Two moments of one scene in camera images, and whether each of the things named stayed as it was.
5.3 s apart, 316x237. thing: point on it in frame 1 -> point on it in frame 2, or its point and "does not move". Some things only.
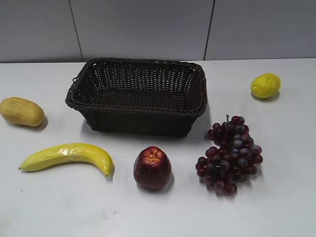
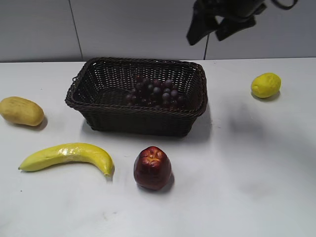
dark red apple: [152, 168] does not move
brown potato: [21, 111] does not move
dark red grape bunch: [234, 156] -> [150, 91]
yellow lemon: [265, 86] does not move
